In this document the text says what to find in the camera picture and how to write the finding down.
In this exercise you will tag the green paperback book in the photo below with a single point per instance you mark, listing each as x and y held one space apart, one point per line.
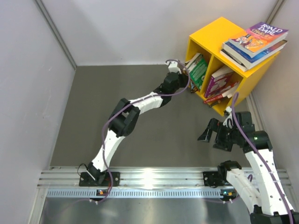
197 68

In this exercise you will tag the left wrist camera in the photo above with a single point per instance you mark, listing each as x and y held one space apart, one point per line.
173 67

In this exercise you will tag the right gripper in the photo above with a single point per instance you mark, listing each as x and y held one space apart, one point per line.
215 125

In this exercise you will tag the purple paperback book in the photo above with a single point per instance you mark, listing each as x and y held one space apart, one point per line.
218 81

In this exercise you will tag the red 13-Storey Treehouse book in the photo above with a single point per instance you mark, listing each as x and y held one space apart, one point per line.
224 94

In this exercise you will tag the aluminium mounting rail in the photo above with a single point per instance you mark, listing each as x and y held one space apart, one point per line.
131 177

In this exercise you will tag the blue orange paperback book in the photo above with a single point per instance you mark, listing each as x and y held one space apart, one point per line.
250 62

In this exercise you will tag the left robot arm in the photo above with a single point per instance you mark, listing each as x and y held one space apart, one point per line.
124 118

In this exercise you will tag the Roald Dahl Charlie book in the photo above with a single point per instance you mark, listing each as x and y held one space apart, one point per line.
258 38

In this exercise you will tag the light teal paperback book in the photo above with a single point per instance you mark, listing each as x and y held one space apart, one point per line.
227 48

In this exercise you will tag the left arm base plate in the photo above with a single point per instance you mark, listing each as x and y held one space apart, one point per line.
104 181

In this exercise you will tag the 169-Storey Treehouse book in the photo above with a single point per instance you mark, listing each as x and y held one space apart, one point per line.
194 86

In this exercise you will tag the dark blue 1984 book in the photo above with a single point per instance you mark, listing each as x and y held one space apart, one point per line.
233 60

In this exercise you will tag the yellow wooden shelf box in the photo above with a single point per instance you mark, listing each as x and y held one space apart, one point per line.
208 41

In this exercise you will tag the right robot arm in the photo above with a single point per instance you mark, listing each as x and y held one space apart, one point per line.
266 202

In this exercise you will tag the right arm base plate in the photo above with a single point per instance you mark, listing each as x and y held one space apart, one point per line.
213 179

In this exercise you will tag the perforated cable duct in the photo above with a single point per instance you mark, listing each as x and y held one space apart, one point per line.
141 193

